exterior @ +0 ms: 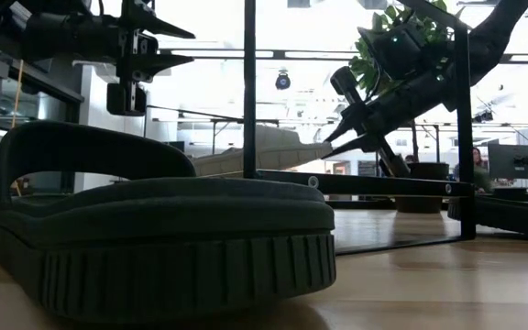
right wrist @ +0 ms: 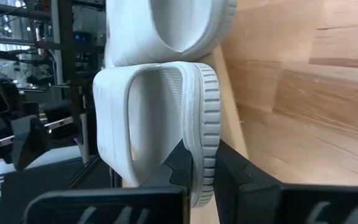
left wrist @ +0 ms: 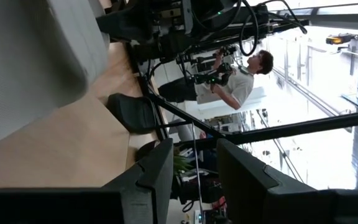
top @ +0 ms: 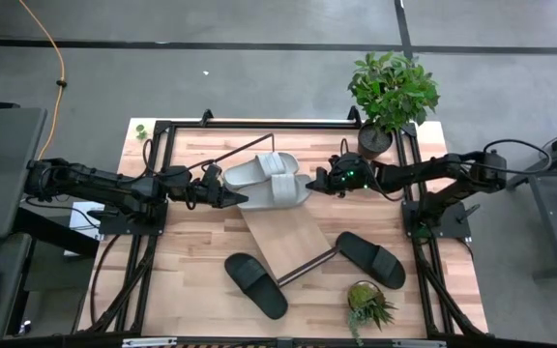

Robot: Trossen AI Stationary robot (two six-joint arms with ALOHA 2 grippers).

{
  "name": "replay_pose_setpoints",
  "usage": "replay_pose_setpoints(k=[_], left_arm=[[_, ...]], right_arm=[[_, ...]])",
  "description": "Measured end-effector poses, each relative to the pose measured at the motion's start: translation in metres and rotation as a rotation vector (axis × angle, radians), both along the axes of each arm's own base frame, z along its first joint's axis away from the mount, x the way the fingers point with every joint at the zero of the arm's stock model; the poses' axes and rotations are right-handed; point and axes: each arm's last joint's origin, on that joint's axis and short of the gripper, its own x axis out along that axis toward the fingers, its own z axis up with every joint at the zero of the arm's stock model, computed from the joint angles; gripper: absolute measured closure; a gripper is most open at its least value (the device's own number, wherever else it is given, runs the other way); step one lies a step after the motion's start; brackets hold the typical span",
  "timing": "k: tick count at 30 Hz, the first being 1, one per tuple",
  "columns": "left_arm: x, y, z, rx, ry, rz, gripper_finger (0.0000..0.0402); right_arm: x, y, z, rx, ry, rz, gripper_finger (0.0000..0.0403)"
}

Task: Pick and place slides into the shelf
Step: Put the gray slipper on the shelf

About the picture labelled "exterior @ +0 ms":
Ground black plant pot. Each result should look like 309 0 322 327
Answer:
394 160 451 215

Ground green leafy tree plant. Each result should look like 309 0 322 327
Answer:
348 0 456 164

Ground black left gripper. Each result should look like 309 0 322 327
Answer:
19 0 197 116

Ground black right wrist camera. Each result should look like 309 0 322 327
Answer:
357 21 426 80

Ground white rubber slide sandal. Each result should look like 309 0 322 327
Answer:
192 124 335 179

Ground black ceiling spotlight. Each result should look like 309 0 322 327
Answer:
274 69 292 92

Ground wooden shelf with black frame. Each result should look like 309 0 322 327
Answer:
194 0 479 257

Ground black rubber slide sandal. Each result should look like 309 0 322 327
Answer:
0 120 337 325
446 194 528 240

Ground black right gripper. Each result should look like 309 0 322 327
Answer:
320 64 456 179

